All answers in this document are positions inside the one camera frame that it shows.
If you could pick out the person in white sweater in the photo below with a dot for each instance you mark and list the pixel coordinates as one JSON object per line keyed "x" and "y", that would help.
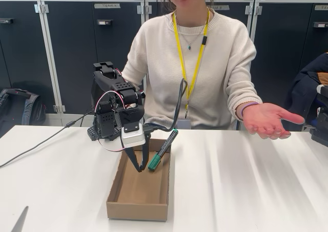
{"x": 205, "y": 70}

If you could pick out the person's right forearm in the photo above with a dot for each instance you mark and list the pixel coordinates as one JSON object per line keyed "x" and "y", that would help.
{"x": 133, "y": 74}

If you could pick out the brown cardboard box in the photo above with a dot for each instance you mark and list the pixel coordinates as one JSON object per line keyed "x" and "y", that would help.
{"x": 138, "y": 188}

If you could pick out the green capped marker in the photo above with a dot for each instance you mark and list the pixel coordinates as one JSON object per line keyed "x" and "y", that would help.
{"x": 164, "y": 147}

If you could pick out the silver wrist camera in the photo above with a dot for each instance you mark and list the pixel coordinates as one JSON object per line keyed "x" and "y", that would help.
{"x": 133, "y": 138}

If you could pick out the dark blue jacket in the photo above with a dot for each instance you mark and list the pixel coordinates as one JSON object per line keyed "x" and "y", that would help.
{"x": 307, "y": 88}

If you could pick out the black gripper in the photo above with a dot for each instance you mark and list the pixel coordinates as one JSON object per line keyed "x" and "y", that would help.
{"x": 132, "y": 155}

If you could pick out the pale name badge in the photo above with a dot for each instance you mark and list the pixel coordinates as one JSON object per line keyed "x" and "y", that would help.
{"x": 185, "y": 124}

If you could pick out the grey tape label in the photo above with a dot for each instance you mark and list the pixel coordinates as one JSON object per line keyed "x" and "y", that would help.
{"x": 322, "y": 7}

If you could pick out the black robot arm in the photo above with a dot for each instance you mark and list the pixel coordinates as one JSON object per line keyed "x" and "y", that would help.
{"x": 112, "y": 81}

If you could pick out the tape label team 3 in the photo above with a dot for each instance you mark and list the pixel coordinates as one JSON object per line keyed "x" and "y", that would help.
{"x": 220, "y": 8}

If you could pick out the tape label team 4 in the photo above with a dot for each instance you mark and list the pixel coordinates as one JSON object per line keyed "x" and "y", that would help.
{"x": 107, "y": 5}

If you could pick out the purple wristband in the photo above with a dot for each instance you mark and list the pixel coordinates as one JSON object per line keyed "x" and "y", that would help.
{"x": 249, "y": 104}

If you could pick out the person's left hand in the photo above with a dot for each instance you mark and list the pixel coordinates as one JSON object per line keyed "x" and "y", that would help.
{"x": 266, "y": 119}

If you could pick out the person's left forearm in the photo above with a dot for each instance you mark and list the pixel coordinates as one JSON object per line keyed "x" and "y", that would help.
{"x": 243, "y": 93}

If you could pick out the dark grey backpack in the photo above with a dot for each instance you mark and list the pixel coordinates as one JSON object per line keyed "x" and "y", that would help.
{"x": 18, "y": 109}

